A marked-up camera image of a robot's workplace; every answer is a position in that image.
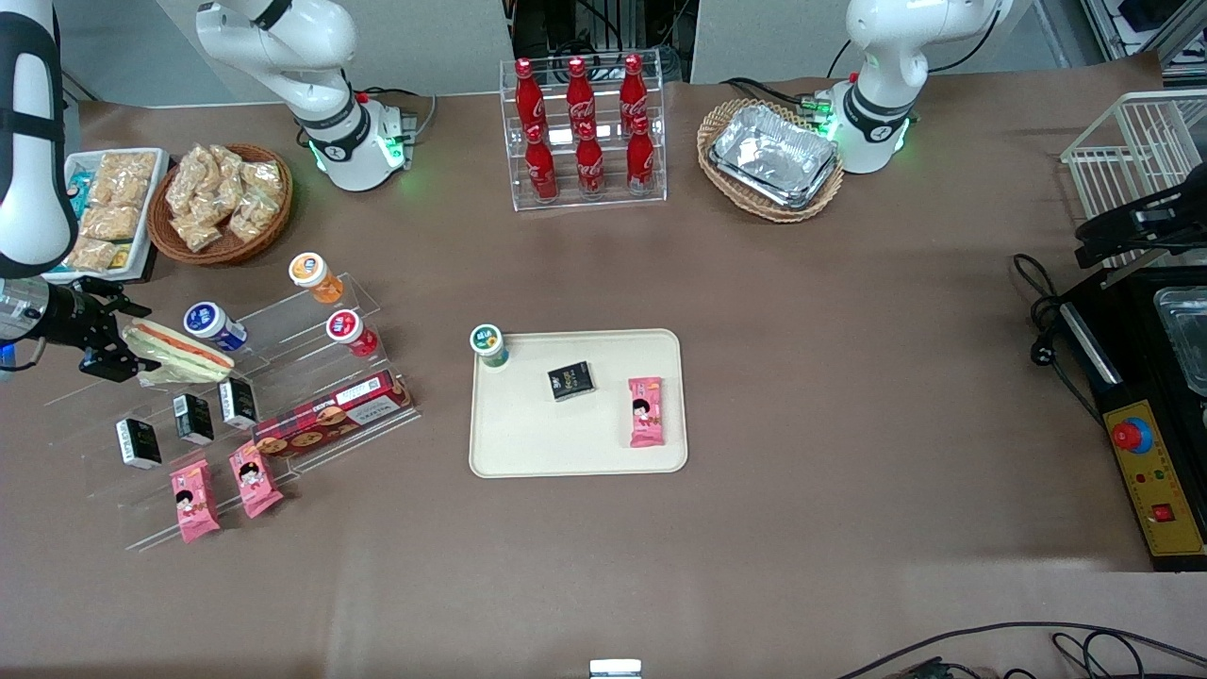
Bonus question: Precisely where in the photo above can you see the cream plastic tray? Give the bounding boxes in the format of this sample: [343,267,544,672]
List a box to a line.
[469,328,688,479]

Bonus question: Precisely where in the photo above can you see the light wicker basket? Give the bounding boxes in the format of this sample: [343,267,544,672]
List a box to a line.
[697,98,845,224]

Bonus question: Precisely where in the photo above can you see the red cola bottle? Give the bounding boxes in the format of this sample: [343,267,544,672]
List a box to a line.
[566,58,597,133]
[524,124,559,202]
[575,121,606,199]
[514,58,548,133]
[626,116,656,194]
[620,54,650,128]

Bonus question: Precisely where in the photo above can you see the blue-lid small bottle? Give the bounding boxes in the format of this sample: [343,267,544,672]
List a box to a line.
[184,302,248,353]

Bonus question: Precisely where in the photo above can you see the aluminium frame structure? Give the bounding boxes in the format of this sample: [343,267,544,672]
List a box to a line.
[1080,0,1207,69]

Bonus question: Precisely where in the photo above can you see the grey arm base cable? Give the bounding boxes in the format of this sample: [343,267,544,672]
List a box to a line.
[363,87,440,144]

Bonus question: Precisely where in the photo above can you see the white rectangular snack tray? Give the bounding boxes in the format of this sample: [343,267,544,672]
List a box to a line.
[42,148,171,284]

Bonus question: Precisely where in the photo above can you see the green-lid small can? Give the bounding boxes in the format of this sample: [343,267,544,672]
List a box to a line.
[471,324,510,369]

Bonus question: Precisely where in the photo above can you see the stacked aluminium foil trays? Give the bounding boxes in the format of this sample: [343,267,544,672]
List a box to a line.
[707,104,840,210]

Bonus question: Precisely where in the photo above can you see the white wire rack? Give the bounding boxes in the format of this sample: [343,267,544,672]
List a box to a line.
[1061,90,1207,270]

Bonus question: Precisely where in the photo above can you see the long black floor cable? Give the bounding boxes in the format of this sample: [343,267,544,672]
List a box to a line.
[835,621,1207,679]

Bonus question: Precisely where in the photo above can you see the small black box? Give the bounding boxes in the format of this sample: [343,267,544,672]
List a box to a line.
[548,361,597,403]
[173,393,215,446]
[115,418,163,470]
[219,378,259,430]

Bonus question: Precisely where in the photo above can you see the black equipment rack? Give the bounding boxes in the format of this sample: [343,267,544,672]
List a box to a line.
[509,0,694,86]

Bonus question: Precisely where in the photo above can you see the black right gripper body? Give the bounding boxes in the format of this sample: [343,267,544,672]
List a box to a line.
[38,276,152,357]

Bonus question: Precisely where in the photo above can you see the pink snack packet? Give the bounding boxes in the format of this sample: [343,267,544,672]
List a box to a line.
[628,376,666,448]
[229,441,284,520]
[170,459,222,543]

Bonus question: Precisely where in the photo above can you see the orange-lid small bottle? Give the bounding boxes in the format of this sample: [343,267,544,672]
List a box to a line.
[289,253,345,305]

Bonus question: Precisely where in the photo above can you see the black machine power cable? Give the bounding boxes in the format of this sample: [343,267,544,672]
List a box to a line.
[1012,253,1106,425]

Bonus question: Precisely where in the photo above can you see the black sealing machine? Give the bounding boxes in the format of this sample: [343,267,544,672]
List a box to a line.
[1056,264,1207,573]

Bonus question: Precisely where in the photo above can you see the brown wicker snack basket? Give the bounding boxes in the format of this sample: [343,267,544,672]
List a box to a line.
[146,143,293,267]

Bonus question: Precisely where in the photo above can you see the black arm base cable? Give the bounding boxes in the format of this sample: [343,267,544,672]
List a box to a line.
[721,75,838,122]

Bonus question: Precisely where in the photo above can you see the plastic-wrapped orange sandwich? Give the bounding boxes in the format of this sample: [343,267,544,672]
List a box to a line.
[123,319,235,388]

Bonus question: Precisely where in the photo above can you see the red cookie box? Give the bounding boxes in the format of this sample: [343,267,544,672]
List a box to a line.
[252,370,414,459]

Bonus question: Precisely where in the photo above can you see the clear bag of brown snacks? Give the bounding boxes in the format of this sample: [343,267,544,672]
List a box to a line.
[212,144,251,190]
[226,193,274,243]
[174,146,223,204]
[80,203,142,241]
[240,160,286,204]
[64,238,119,273]
[97,151,157,204]
[203,179,241,223]
[170,209,223,253]

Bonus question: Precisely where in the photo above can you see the red-lid small bottle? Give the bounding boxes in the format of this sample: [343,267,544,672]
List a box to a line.
[326,309,379,358]

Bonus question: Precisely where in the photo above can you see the clear acrylic tiered display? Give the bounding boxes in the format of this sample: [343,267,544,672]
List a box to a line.
[42,273,422,553]

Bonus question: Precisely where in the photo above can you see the yellow control panel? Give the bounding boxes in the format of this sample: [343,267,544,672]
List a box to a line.
[1101,401,1206,559]

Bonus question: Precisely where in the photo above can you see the clear acrylic bottle rack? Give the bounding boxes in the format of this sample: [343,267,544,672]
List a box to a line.
[500,52,668,212]

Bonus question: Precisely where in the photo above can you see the foil tray in machine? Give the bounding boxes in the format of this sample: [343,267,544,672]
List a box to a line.
[1152,286,1207,397]

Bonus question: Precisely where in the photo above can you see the looped black floor cable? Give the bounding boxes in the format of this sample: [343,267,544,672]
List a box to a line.
[1051,630,1207,679]

